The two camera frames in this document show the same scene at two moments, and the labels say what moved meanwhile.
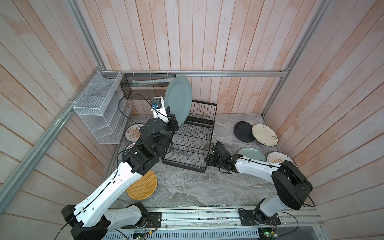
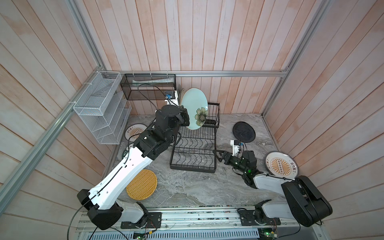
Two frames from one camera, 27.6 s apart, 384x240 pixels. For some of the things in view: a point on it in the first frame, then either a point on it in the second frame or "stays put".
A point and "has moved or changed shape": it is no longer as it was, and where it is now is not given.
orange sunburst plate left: [132, 132] stays put
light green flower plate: [251, 153] to [195, 100]
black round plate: [243, 131] stays put
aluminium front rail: [230, 219] stays put
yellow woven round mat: [144, 188] stays put
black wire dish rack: [191, 141] has moved or changed shape
